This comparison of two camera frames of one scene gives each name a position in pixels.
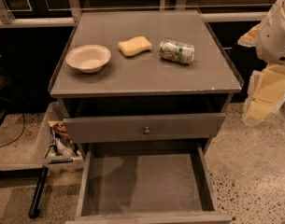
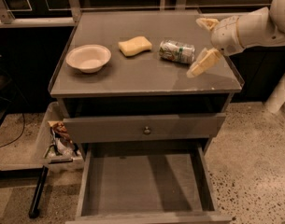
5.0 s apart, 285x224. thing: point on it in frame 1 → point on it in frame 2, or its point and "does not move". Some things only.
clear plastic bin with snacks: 52,148 does not move
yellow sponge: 135,45 does not move
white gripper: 275,39 → 224,36
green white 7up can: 178,51 does not move
